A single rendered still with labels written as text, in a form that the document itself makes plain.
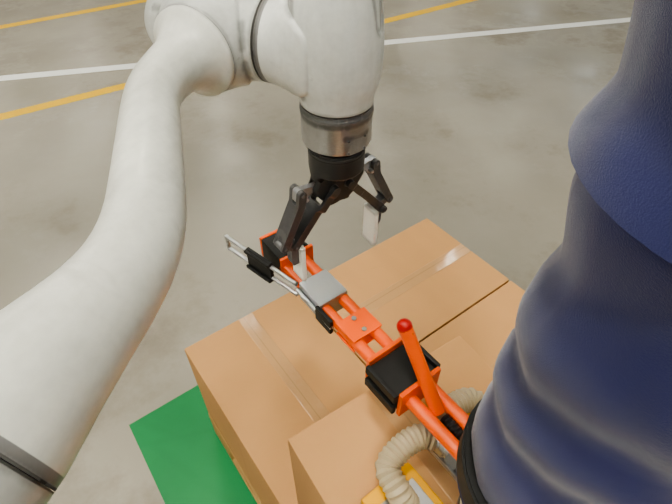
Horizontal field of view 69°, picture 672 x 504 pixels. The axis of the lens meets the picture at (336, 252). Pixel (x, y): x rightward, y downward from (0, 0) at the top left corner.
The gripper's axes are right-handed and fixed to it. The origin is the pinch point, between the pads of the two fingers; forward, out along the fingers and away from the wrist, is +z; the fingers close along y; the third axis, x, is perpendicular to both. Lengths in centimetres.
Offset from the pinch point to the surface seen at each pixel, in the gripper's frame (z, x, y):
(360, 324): 12.7, -6.4, 0.6
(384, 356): 12.4, -13.7, -0.2
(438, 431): 12.9, -27.7, -1.7
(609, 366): -29, -41, -9
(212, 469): 122, 35, -28
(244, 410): 67, 20, -16
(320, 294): 12.7, 3.0, -1.2
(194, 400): 122, 63, -22
